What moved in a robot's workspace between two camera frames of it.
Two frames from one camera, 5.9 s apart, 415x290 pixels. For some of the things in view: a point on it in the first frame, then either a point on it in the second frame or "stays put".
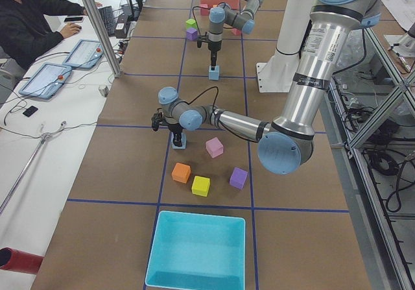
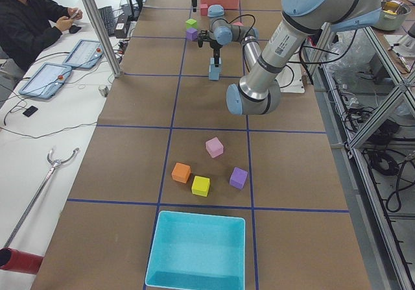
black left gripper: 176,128 to 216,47
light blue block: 183,141 to 213,69
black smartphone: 30,111 stays put
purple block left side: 238,178 stays put
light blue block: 213,74 stays put
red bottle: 11,259 stays put
